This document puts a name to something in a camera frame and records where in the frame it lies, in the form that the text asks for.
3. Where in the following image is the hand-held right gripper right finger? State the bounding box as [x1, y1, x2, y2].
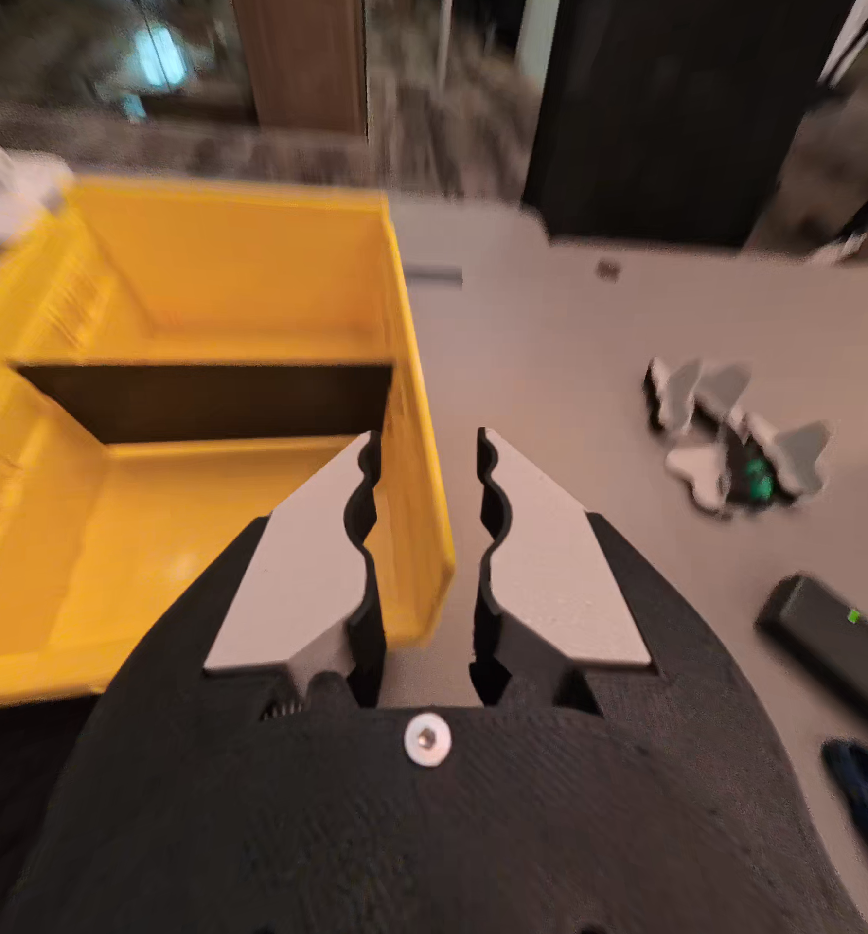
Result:
[469, 425, 655, 707]

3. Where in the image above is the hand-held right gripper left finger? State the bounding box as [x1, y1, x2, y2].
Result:
[202, 429, 389, 709]

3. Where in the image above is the yellow plastic bin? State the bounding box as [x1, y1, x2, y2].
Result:
[0, 175, 457, 715]

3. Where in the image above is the grey white plastic part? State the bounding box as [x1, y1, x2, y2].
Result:
[644, 356, 833, 518]

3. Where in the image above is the black network device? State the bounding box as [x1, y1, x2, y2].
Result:
[756, 574, 868, 751]

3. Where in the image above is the black flat panel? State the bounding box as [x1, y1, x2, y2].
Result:
[521, 0, 856, 251]

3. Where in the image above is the wooden support post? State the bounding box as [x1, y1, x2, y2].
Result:
[231, 0, 368, 138]

